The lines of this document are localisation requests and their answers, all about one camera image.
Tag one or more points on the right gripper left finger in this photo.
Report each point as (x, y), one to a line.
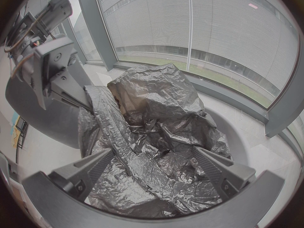
(80, 174)

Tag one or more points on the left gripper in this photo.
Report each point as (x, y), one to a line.
(49, 60)

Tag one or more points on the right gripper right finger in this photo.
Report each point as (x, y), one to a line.
(228, 174)

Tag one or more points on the black plastic bag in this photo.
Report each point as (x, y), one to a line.
(154, 98)

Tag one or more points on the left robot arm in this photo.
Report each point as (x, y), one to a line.
(54, 11)

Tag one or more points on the window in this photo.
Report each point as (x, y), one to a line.
(213, 20)

